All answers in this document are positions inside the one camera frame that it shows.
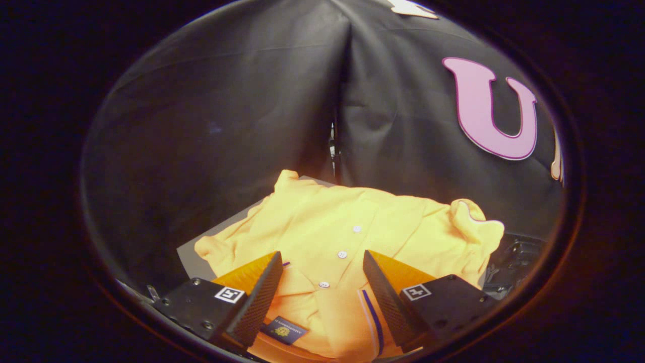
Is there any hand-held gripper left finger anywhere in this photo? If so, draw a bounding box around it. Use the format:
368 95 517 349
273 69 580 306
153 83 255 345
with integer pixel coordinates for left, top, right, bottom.
151 251 284 353

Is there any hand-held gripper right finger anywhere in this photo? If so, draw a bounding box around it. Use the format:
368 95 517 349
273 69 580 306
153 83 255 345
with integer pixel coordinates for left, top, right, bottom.
363 250 499 353

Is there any orange polo shirt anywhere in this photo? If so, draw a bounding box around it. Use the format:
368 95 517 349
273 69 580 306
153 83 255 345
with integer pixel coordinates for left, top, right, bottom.
194 170 504 361

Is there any dark washing machine lid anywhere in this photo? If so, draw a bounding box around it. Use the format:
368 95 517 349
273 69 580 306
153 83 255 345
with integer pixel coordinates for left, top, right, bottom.
484 232 547 300

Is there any dark and beige cabinet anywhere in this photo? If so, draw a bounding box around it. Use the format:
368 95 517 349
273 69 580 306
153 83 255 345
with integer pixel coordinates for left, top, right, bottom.
176 175 338 283

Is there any backdrop stand pole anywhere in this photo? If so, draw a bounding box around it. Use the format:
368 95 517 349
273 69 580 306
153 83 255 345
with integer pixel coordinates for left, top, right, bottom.
329 120 344 183

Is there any black backdrop cloth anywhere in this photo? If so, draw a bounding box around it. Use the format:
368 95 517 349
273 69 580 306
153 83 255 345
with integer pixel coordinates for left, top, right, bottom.
81 0 565 293

